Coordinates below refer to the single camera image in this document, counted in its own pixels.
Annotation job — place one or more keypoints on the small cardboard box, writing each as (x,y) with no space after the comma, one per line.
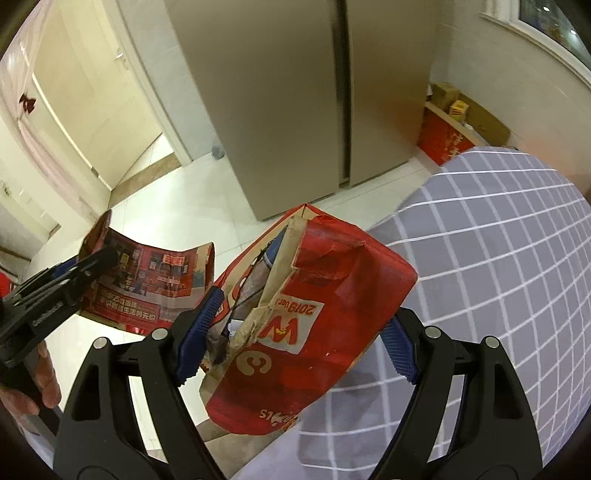
(442,97)

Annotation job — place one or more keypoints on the flat brown cardboard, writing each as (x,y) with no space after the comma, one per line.
(489,122)

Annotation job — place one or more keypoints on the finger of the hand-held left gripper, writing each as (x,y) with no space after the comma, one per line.
(92,267)
(57,273)

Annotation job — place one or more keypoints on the white framed window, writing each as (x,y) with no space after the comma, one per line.
(554,27)

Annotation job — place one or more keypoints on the small grey cylinder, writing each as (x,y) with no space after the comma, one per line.
(217,152)

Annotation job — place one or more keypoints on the beige two-door refrigerator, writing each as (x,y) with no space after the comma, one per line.
(277,92)

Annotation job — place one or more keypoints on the large red box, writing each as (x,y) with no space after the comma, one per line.
(445,138)

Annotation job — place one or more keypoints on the brown printed carton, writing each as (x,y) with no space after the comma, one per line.
(147,286)

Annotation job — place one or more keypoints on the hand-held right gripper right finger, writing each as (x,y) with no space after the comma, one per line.
(399,353)

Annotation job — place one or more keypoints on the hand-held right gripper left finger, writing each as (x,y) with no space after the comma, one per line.
(198,337)

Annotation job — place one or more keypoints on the pink sheer curtain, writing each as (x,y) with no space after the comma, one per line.
(27,152)

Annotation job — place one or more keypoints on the cream door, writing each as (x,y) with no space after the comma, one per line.
(92,83)

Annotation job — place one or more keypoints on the person's left hand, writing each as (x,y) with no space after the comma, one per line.
(48,383)

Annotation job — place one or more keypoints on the red paper bag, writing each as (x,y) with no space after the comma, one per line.
(332,323)

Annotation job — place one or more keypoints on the purple checked tablecloth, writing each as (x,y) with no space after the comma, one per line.
(485,277)

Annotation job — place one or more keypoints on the red curtain bow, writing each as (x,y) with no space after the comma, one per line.
(28,103)

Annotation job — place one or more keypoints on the yellow box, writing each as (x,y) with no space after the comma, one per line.
(460,110)

